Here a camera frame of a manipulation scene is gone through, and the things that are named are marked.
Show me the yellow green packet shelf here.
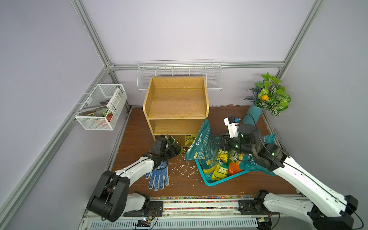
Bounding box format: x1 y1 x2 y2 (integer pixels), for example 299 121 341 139
218 149 229 164

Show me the dark green yellow fertilizer bag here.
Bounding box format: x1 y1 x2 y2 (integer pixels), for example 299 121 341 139
185 118 219 174

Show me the teal orange soil bag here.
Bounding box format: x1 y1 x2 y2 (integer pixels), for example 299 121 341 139
228 150 276 176

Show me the yellow flower packet shelf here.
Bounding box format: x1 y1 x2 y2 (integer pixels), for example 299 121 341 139
211 162 229 181

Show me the teal plastic basket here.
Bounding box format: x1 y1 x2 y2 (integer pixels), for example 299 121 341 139
195 130 251 187

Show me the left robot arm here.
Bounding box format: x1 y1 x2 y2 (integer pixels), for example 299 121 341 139
87 135 185 222

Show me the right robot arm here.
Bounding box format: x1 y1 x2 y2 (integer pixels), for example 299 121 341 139
219 124 358 230

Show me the wooden three-tier shelf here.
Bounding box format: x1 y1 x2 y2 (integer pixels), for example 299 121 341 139
143 76 209 147

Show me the blue dotted work glove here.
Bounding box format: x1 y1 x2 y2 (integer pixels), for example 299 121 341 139
144 162 170 191

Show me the teal vase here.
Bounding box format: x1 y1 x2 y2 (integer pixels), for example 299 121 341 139
242 103 263 126

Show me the artificial green plant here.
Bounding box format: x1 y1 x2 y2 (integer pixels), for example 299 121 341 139
244 72 291 116

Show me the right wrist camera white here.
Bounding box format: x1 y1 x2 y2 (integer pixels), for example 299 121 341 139
224 116 241 139

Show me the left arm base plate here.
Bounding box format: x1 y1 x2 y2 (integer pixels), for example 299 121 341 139
123 201 163 217

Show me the aluminium rail frame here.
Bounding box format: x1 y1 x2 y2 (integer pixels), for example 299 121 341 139
78 195 314 230

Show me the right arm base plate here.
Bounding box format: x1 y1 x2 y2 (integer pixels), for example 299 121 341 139
238 199 271 216

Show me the white wire rack back wall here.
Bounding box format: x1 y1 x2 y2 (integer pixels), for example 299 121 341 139
137 59 223 92

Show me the white wire basket left wall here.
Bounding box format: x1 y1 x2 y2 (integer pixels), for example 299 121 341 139
75 84 127 131

